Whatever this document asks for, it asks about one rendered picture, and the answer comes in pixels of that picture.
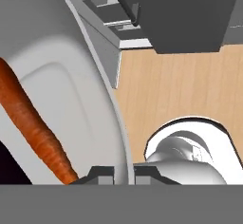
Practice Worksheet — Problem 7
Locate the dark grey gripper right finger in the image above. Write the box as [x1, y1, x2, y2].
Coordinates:
[134, 164, 183, 186]

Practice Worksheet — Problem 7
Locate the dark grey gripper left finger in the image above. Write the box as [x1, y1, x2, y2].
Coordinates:
[69, 165, 115, 186]

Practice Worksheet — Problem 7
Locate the white vegetable container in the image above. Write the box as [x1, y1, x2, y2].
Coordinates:
[0, 0, 136, 186]

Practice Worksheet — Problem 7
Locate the dark purple eggplant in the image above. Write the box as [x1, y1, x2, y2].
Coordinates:
[0, 140, 33, 186]

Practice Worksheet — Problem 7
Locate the orange carrot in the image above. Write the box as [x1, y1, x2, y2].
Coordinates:
[0, 57, 80, 186]

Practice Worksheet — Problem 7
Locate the white round object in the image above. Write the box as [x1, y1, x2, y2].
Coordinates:
[143, 116, 243, 186]

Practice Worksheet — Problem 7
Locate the grey fridge body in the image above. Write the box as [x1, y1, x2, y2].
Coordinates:
[62, 0, 243, 90]

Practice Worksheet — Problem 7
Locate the dark grey door handle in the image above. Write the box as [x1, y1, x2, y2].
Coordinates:
[105, 0, 142, 28]

